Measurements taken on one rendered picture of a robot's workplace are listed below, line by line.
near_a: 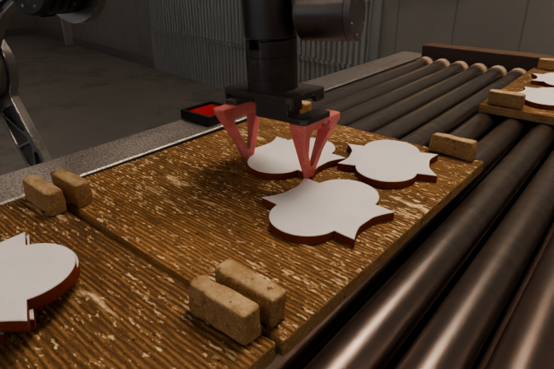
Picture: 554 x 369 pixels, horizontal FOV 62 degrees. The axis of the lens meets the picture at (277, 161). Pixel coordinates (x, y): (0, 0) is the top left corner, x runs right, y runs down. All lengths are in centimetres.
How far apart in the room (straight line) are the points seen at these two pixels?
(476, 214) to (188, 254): 31
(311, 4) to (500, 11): 260
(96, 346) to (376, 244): 24
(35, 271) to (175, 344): 12
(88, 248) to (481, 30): 282
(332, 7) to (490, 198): 29
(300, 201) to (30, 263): 25
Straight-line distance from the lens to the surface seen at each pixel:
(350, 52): 352
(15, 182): 68
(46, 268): 39
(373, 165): 57
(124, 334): 36
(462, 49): 143
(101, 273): 42
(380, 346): 37
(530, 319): 42
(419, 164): 59
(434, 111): 93
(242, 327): 32
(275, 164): 56
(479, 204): 57
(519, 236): 53
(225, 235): 44
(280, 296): 33
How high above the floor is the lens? 117
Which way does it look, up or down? 23 degrees down
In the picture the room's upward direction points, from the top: straight up
